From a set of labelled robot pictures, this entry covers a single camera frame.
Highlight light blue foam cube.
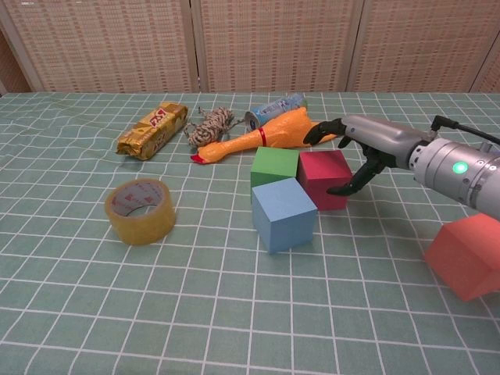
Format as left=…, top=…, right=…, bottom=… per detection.
left=251, top=177, right=317, bottom=255

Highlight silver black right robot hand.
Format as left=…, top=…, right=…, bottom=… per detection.
left=303, top=115, right=433, bottom=197

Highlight clear brownish packing tape roll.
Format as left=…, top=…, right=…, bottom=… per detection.
left=104, top=177, right=177, bottom=246

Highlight bamboo folding screen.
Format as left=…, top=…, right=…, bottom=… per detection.
left=0, top=0, right=500, bottom=95

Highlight green foam cube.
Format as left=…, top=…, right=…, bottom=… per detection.
left=250, top=146, right=301, bottom=195

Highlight gold foil snack package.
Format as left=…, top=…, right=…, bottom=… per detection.
left=116, top=101, right=189, bottom=162

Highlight green white checked tablecloth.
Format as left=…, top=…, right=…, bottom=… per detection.
left=0, top=91, right=500, bottom=375

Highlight yellow rubber chicken toy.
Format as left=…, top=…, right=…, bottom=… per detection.
left=190, top=108, right=341, bottom=165

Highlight orange foam cube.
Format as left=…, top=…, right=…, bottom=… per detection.
left=424, top=212, right=500, bottom=302

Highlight braided rope bundle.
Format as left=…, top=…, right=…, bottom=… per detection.
left=183, top=105, right=247, bottom=148

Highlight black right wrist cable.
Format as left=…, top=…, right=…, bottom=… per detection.
left=430, top=115, right=500, bottom=148

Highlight pink-red foam cube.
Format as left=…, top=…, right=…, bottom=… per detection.
left=297, top=148, right=354, bottom=212

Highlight light blue drink can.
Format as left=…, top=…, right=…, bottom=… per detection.
left=245, top=92, right=309, bottom=132

